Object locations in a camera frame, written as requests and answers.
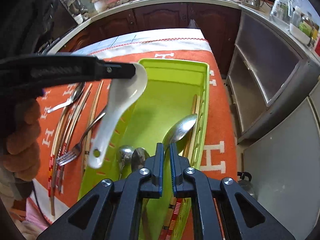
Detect clear glass jar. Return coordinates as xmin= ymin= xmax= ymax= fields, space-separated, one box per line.
xmin=269 ymin=0 xmax=295 ymax=27

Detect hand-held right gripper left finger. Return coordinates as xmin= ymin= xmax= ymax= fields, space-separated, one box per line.
xmin=36 ymin=142 xmax=165 ymax=240

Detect white refrigerator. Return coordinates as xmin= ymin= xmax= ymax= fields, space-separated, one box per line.
xmin=237 ymin=80 xmax=320 ymax=240

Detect person's left forearm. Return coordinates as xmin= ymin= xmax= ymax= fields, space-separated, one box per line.
xmin=0 ymin=155 xmax=35 ymax=202

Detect light blue grid table cover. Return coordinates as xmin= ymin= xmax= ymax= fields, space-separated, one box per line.
xmin=75 ymin=29 xmax=209 ymax=55

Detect brown wooden base cabinets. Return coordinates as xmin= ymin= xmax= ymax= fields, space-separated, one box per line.
xmin=62 ymin=1 xmax=242 ymax=78

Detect person's left hand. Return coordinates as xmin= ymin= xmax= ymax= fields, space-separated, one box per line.
xmin=6 ymin=99 xmax=42 ymax=181

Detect green label jar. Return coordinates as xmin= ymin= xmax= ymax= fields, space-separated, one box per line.
xmin=299 ymin=12 xmax=314 ymax=37

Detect white bowl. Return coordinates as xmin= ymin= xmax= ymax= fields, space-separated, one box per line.
xmin=289 ymin=22 xmax=312 ymax=45

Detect metal fork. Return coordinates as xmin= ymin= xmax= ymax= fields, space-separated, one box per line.
xmin=56 ymin=112 xmax=107 ymax=167

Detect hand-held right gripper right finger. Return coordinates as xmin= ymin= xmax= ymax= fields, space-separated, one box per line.
xmin=170 ymin=142 xmax=298 ymax=240

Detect orange printed blanket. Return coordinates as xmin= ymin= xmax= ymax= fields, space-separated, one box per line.
xmin=32 ymin=36 xmax=238 ymax=240

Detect glass teapot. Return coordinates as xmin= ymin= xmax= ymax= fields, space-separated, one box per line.
xmin=236 ymin=171 xmax=257 ymax=198

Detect white ceramic spoon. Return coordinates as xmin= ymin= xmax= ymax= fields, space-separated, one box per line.
xmin=86 ymin=62 xmax=148 ymax=169

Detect large metal spoon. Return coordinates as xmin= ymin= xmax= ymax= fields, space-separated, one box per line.
xmin=46 ymin=82 xmax=86 ymax=113
xmin=162 ymin=113 xmax=198 ymax=155

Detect green plastic utensil tray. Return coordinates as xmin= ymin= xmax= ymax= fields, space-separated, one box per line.
xmin=78 ymin=58 xmax=210 ymax=240

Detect grey storage cabinet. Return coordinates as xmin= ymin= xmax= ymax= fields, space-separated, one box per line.
xmin=226 ymin=6 xmax=320 ymax=143

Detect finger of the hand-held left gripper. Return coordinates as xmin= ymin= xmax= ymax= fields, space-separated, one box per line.
xmin=15 ymin=55 xmax=137 ymax=92

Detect pink clothing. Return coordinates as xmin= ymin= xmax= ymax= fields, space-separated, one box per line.
xmin=21 ymin=197 xmax=54 ymax=233

